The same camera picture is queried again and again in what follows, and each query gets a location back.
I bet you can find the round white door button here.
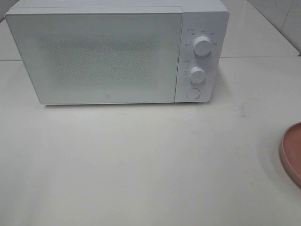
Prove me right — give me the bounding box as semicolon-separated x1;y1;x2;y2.
186;88;201;100

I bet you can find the pink round plate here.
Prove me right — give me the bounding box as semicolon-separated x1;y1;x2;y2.
279;122;301;188

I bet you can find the white microwave door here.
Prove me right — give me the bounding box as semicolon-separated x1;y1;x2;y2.
7;13;182;105

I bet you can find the lower white timer knob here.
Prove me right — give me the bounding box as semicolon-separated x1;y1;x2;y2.
189;66;206;84

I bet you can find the upper white round knob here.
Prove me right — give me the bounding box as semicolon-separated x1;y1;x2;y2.
192;34;212;57

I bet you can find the white microwave oven body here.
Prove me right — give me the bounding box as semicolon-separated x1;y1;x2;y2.
6;7;229;105

